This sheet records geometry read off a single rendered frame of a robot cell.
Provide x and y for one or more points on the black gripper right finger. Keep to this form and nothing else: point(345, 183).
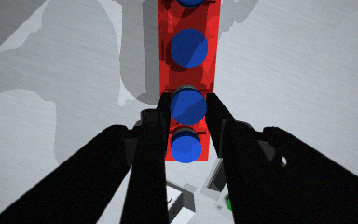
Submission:
point(313, 189)

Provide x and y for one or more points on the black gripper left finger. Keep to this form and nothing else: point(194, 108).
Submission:
point(79, 190)

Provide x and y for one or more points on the grey key housing with blue and green buttons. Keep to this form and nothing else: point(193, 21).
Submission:
point(222, 204)

